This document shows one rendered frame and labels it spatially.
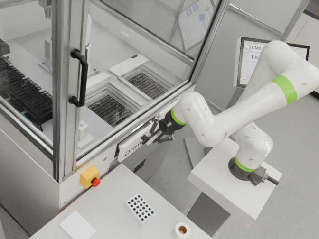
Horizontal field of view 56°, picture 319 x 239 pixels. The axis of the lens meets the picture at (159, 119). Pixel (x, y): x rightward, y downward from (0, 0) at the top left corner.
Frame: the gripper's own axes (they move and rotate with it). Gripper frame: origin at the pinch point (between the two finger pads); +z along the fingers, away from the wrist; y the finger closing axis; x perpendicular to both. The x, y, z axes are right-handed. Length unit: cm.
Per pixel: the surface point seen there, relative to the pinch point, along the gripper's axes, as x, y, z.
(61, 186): -46.0, -8.2, 3.6
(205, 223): 19, 59, 36
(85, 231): -47.1, 11.4, 11.4
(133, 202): -24.3, 16.4, 7.7
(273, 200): 106, 104, 61
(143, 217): -26.6, 23.8, 5.0
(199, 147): 101, 31, 83
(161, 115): 17.8, -6.8, 2.6
